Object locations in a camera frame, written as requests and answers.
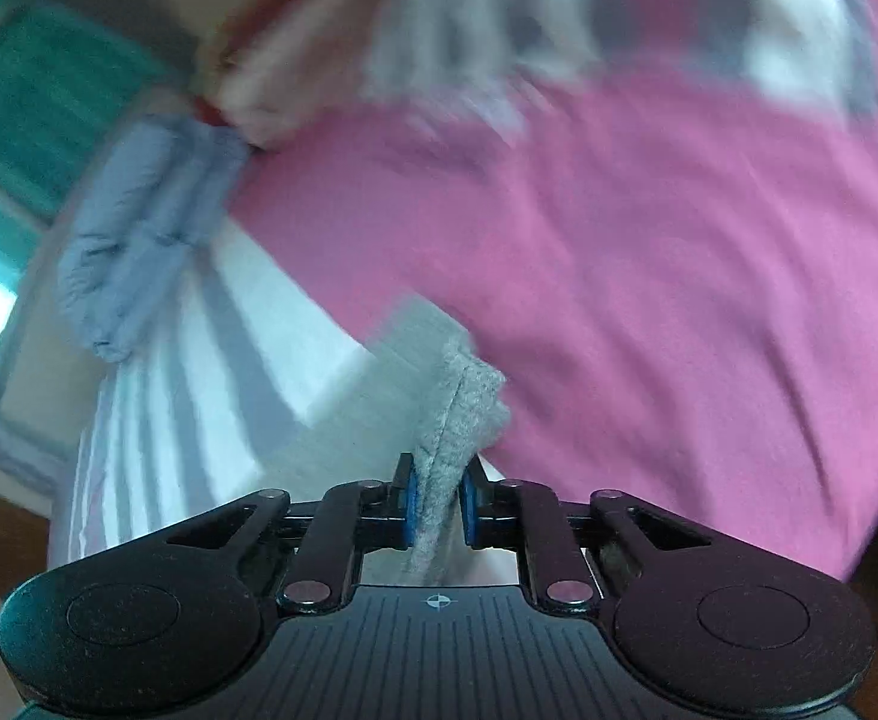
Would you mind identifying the grey pants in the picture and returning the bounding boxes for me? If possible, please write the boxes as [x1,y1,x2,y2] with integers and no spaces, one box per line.
[261,298,517,587]

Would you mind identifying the striped pink grey bedsheet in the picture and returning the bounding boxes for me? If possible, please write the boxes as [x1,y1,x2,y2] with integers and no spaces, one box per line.
[50,0,878,577]

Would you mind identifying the folded blue-grey quilt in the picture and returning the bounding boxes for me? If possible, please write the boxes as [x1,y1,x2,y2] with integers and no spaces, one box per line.
[58,114,250,362]

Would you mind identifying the folded pink quilt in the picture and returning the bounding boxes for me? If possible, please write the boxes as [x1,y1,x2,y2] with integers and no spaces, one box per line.
[203,0,387,149]

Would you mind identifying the striped pillow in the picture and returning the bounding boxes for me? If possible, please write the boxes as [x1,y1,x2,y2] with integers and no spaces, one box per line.
[363,0,602,99]

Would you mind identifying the window with teal curtain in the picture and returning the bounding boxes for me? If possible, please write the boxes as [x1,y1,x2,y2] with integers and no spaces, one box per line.
[0,0,169,338]

